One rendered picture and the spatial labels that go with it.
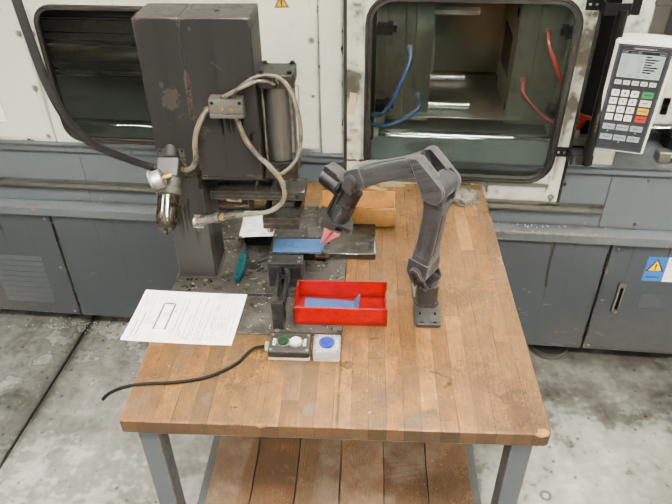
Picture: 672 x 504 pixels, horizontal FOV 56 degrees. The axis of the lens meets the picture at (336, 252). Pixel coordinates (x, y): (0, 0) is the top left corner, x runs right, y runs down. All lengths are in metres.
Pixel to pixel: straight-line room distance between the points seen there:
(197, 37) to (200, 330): 0.74
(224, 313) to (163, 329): 0.17
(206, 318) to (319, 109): 0.93
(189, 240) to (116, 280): 1.18
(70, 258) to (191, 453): 1.02
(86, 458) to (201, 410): 1.23
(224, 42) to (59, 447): 1.80
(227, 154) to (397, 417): 0.78
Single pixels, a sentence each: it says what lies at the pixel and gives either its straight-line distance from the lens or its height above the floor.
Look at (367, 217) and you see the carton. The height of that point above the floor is 0.94.
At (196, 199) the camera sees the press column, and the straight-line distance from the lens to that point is 1.76.
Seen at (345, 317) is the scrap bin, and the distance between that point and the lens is 1.69.
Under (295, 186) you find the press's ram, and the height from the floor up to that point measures 1.18.
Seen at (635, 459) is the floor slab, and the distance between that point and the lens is 2.77.
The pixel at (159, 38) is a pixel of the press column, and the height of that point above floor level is 1.60.
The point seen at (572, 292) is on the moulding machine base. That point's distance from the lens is 2.77.
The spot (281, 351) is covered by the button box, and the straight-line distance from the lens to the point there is 1.60.
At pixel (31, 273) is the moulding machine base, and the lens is 3.17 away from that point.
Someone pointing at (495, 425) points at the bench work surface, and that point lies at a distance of 1.52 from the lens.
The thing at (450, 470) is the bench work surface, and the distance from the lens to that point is 2.27.
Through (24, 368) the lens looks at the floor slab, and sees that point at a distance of 3.18.
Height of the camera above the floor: 2.05
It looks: 36 degrees down
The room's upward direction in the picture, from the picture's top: 1 degrees counter-clockwise
